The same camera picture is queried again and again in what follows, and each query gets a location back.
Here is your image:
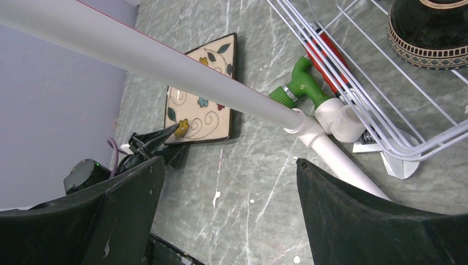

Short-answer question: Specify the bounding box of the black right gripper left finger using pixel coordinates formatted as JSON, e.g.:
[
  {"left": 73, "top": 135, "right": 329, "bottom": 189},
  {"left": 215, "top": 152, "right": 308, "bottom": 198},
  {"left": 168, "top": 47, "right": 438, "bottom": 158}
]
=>
[{"left": 1, "top": 157, "right": 166, "bottom": 264}]

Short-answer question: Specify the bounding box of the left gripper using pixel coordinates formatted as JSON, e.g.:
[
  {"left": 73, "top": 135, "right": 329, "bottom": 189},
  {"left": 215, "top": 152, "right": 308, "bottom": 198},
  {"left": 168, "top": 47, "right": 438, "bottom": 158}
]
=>
[{"left": 116, "top": 124, "right": 190, "bottom": 172}]

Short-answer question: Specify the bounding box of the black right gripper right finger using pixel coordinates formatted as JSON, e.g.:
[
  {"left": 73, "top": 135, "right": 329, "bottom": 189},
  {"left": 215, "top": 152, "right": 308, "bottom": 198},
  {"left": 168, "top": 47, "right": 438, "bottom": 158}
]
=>
[{"left": 296, "top": 158, "right": 467, "bottom": 264}]

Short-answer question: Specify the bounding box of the beige patterned bowl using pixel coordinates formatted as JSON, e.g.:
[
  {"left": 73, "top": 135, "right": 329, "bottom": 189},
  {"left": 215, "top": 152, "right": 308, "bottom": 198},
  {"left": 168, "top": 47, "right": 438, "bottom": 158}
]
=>
[{"left": 387, "top": 0, "right": 467, "bottom": 70}]

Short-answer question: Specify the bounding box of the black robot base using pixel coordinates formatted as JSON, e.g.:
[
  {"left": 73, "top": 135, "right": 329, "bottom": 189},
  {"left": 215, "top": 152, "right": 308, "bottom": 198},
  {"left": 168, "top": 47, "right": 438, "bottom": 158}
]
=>
[{"left": 142, "top": 233, "right": 204, "bottom": 265}]

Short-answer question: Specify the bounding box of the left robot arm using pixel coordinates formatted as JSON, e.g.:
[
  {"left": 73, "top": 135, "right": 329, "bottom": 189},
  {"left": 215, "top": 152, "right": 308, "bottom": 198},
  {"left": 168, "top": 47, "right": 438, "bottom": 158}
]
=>
[{"left": 63, "top": 124, "right": 189, "bottom": 195}]

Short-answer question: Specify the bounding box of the cream square plate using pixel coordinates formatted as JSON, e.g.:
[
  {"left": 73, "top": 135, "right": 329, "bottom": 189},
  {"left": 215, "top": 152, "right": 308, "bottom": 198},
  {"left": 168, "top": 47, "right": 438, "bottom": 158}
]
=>
[{"left": 164, "top": 32, "right": 237, "bottom": 145}]

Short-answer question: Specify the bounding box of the green faucet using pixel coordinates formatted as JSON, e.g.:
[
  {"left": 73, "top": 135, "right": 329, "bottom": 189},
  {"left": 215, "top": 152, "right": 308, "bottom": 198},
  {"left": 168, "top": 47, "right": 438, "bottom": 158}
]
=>
[{"left": 268, "top": 56, "right": 332, "bottom": 109}]

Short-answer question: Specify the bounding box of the red handled wrench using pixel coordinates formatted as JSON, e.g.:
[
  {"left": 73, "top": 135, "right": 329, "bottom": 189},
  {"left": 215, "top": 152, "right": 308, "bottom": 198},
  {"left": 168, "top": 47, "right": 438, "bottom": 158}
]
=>
[{"left": 300, "top": 23, "right": 419, "bottom": 179}]

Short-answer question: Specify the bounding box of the white wire dish rack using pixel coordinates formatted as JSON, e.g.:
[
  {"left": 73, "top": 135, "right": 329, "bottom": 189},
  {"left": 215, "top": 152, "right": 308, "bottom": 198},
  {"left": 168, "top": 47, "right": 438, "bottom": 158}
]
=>
[{"left": 269, "top": 1, "right": 467, "bottom": 161}]

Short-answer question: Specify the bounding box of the white pvc pipe frame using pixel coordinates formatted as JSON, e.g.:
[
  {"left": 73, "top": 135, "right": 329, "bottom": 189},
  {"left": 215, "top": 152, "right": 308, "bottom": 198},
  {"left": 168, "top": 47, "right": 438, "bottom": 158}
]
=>
[{"left": 1, "top": 1, "right": 386, "bottom": 199}]

